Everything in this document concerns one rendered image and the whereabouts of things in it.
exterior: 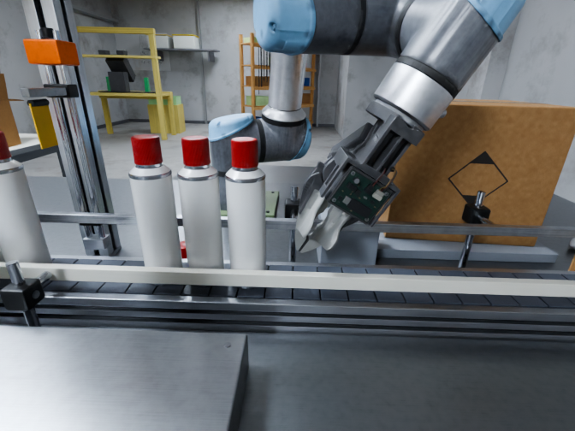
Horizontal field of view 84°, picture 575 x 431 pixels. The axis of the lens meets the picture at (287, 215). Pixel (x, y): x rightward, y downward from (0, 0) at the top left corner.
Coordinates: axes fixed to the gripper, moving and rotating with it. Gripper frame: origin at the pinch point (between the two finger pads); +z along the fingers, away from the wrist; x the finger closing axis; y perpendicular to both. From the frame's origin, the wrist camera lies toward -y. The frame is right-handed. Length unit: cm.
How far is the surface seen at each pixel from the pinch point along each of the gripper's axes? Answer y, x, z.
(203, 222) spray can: 2.7, -13.3, 3.5
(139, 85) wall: -874, -361, 208
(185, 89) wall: -873, -252, 154
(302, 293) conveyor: 3.6, 3.2, 5.5
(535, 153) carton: -18.8, 31.7, -29.4
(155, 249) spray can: 3.0, -17.1, 10.3
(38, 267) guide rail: 4.4, -29.3, 20.2
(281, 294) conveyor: 4.0, 0.7, 6.9
